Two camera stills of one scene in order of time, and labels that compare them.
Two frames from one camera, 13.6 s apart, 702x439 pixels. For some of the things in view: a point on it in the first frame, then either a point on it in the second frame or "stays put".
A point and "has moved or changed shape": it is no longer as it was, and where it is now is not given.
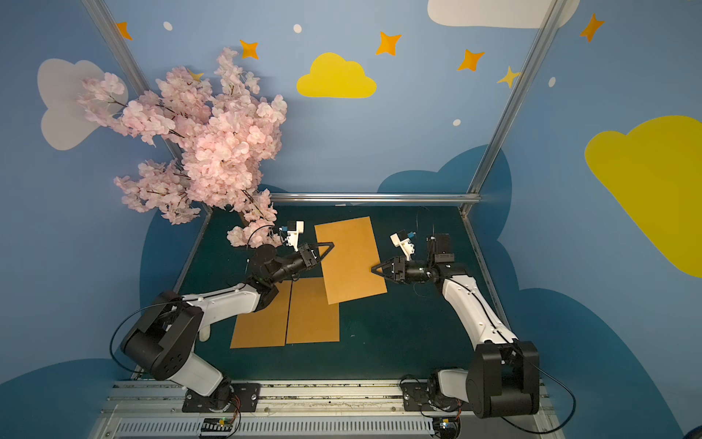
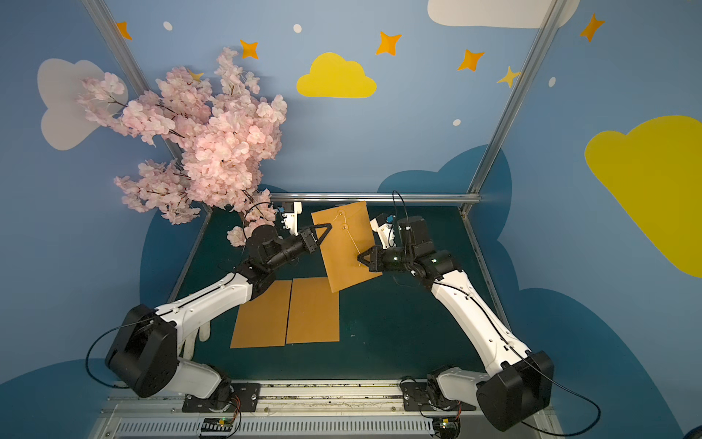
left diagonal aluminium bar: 108,26 stays put
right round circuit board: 447,428 stays put
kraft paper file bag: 347,266 has moved or changed shape
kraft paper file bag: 312,318 stays put
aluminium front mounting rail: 335,412 stays put
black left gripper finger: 330,249 → 322,238
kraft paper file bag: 267,326 stays put
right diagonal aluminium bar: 553,13 stays put
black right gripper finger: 386,275 → 364,261
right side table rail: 486,275 stays put
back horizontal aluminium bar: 372,198 stays put
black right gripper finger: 383,265 → 370,251
